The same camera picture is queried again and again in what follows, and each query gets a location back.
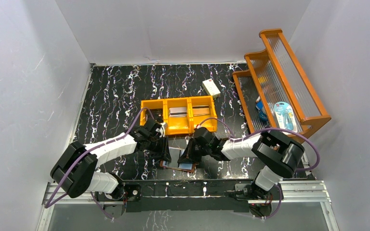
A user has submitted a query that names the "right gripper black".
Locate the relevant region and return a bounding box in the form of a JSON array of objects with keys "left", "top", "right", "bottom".
[{"left": 178, "top": 137, "right": 211, "bottom": 164}]

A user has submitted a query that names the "brown leather card holder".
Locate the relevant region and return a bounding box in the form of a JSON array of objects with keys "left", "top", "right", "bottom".
[{"left": 159, "top": 147, "right": 196, "bottom": 173}]

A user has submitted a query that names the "black credit card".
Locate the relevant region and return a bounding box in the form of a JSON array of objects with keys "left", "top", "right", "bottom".
[{"left": 151, "top": 109, "right": 163, "bottom": 117}]

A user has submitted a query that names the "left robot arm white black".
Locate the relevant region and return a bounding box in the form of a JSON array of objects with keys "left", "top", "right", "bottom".
[{"left": 50, "top": 119, "right": 171, "bottom": 200}]

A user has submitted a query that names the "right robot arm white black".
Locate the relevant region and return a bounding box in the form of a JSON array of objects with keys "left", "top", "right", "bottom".
[{"left": 178, "top": 127, "right": 304, "bottom": 199}]

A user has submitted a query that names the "silver card in middle bin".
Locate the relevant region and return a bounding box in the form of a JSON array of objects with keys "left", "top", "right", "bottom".
[{"left": 169, "top": 107, "right": 187, "bottom": 118}]

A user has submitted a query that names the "card in right bin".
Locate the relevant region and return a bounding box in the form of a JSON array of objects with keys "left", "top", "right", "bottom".
[{"left": 192, "top": 105, "right": 211, "bottom": 116}]

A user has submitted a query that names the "middle orange bin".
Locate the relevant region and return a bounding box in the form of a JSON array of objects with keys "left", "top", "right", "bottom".
[{"left": 165, "top": 97, "right": 192, "bottom": 135}]

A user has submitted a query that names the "orange bin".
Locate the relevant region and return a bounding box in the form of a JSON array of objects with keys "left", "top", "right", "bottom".
[
  {"left": 187, "top": 96, "right": 217, "bottom": 133},
  {"left": 165, "top": 97, "right": 192, "bottom": 135},
  {"left": 139, "top": 99, "right": 168, "bottom": 126}
]

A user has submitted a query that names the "right orange bin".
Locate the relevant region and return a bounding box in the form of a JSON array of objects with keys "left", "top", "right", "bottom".
[{"left": 187, "top": 96, "right": 217, "bottom": 133}]

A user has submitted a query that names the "left orange bin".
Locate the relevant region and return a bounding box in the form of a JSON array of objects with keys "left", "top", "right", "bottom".
[{"left": 139, "top": 99, "right": 168, "bottom": 126}]

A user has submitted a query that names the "white small box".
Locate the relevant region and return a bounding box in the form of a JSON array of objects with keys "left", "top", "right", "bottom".
[{"left": 202, "top": 78, "right": 221, "bottom": 99}]

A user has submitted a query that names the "blue packaged item on shelf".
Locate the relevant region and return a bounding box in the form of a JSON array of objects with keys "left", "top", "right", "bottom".
[{"left": 274, "top": 102, "right": 298, "bottom": 132}]

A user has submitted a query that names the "orange wooden shelf rack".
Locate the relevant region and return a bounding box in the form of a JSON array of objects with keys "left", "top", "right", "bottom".
[{"left": 232, "top": 28, "right": 331, "bottom": 138}]

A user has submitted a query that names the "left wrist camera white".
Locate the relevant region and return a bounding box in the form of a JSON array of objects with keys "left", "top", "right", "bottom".
[{"left": 156, "top": 122, "right": 168, "bottom": 138}]

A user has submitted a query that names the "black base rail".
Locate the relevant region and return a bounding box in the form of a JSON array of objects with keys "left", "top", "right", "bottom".
[{"left": 95, "top": 180, "right": 284, "bottom": 216}]

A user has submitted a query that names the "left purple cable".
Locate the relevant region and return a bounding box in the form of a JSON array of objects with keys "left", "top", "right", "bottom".
[{"left": 44, "top": 107, "right": 157, "bottom": 209}]

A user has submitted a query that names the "aluminium frame rail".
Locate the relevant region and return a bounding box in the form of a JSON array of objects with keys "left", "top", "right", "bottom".
[{"left": 42, "top": 180, "right": 331, "bottom": 205}]

